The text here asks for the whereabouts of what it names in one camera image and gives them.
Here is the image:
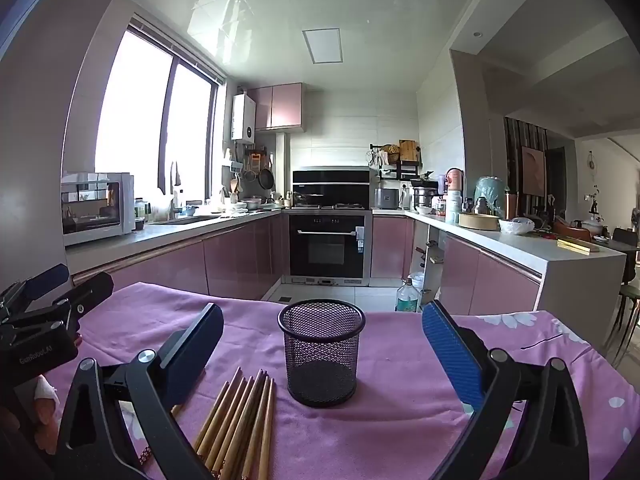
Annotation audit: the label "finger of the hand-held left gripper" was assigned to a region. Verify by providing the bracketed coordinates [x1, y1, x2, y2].
[0, 263, 71, 319]
[20, 272, 115, 342]

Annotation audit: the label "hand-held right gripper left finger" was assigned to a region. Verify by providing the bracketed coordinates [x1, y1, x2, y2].
[52, 302, 224, 480]

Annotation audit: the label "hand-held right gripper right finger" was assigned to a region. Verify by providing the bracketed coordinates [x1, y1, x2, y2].
[421, 300, 591, 480]

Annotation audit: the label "bunch of wooden chopsticks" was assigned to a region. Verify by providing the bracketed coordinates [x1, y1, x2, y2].
[139, 367, 277, 480]

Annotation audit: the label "black mesh pen holder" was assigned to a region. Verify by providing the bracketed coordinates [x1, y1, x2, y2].
[277, 299, 367, 408]

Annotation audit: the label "person's left hand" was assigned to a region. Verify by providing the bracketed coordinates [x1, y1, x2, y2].
[27, 374, 62, 448]

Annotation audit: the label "plastic oil bottle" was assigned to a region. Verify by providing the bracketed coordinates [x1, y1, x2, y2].
[395, 278, 420, 312]

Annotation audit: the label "pink floral tablecloth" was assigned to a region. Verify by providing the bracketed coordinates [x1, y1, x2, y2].
[30, 281, 640, 480]

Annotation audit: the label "white countertop oven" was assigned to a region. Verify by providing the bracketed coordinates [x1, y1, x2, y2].
[61, 172, 136, 247]

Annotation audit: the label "pink peninsula base cabinets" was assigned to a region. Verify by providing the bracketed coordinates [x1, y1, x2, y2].
[440, 235, 543, 316]

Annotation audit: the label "long pink base cabinets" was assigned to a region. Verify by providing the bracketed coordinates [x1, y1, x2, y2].
[70, 212, 291, 311]

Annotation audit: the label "narrow pink base cabinet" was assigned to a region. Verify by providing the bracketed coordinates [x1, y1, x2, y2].
[371, 215, 416, 281]

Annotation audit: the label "round bamboo steamer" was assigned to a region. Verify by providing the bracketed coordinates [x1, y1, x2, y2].
[458, 211, 501, 231]

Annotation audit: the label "white plastic bag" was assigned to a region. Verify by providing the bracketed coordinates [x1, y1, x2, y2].
[498, 217, 535, 236]

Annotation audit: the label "black built-in oven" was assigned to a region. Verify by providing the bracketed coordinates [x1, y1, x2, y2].
[288, 212, 368, 281]

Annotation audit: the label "flat yellow box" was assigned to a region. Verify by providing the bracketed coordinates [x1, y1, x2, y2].
[556, 238, 601, 253]

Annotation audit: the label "large kitchen window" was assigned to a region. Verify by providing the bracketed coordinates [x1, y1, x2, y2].
[95, 17, 226, 206]

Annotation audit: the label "gas cooktop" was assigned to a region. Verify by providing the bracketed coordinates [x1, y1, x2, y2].
[292, 202, 368, 211]

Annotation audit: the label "hanging black frying pan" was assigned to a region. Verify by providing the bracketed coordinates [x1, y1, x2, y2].
[258, 155, 276, 191]

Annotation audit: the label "black range hood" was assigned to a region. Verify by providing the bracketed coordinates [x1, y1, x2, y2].
[292, 167, 372, 209]

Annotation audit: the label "dark dining chair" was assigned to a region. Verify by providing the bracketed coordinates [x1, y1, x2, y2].
[611, 227, 640, 286]

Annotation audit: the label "white water heater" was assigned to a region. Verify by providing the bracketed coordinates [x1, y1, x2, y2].
[231, 94, 257, 142]

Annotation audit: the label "flat ceiling light panel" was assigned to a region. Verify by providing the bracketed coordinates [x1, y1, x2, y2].
[301, 29, 345, 65]

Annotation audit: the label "black wall rack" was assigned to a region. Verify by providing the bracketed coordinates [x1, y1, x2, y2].
[370, 144, 422, 181]

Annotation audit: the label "framed wall picture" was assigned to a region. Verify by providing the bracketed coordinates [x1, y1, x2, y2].
[521, 146, 547, 195]

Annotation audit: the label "pink wall cabinet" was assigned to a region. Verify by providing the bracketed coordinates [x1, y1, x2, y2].
[248, 82, 304, 132]

